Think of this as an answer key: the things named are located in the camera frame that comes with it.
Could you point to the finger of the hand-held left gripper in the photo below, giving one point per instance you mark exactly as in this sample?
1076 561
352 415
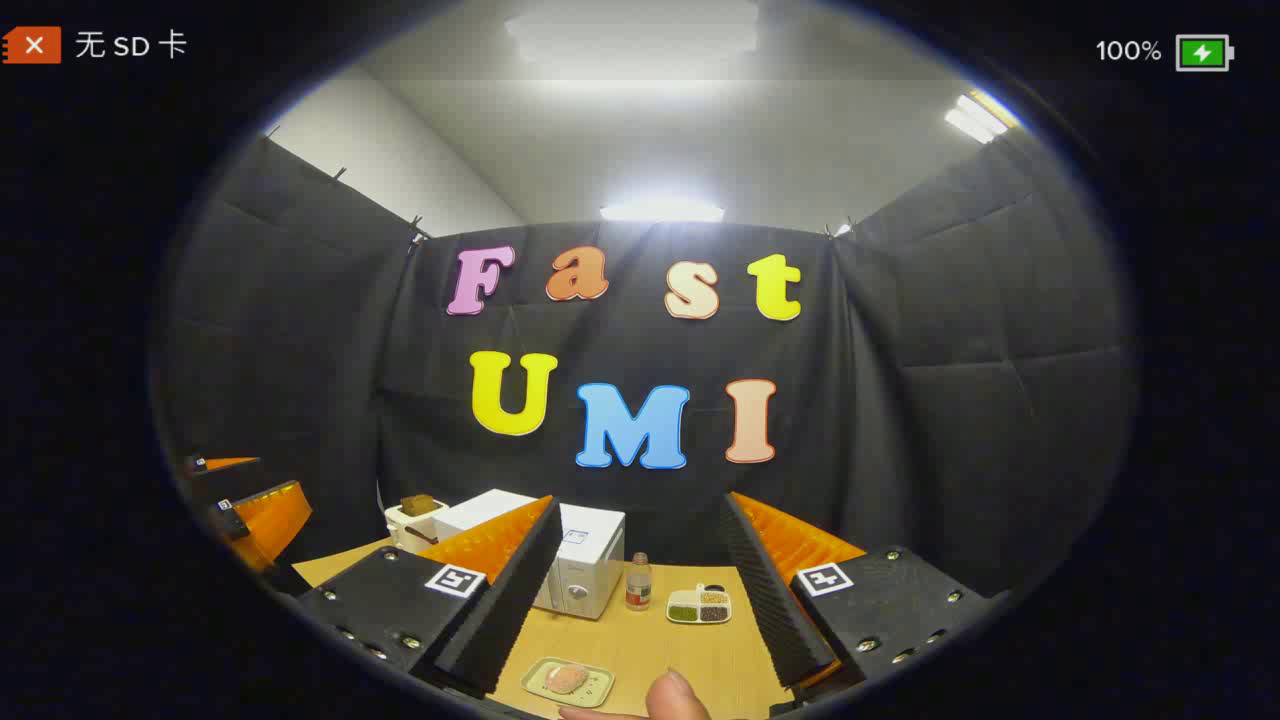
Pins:
225 478
265 520

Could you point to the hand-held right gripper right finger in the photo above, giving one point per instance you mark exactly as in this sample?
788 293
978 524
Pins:
770 600

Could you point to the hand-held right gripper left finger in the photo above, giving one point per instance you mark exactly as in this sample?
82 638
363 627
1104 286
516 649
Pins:
510 610

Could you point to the sugared doughnut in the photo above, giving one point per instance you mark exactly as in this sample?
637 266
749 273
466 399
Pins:
566 680

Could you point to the white microwave oven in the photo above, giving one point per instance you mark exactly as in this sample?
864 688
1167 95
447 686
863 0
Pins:
590 560

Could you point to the white divided dish of beans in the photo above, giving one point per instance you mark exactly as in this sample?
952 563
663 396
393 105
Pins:
698 606

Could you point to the brown spoon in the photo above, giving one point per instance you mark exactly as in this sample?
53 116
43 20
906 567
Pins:
422 535

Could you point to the pale green rectangular plate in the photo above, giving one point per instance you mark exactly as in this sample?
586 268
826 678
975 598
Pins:
600 690

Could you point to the plastic bottle with red label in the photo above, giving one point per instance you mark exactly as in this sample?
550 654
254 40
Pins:
639 585

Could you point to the white toaster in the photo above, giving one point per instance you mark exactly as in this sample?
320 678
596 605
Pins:
403 527

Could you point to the brown bread slice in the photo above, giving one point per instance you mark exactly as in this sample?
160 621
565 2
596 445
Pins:
416 505

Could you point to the black backdrop cloth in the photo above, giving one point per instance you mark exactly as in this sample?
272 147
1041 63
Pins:
900 400

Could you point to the ceiling light panel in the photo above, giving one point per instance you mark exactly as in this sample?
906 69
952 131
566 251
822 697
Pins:
975 118

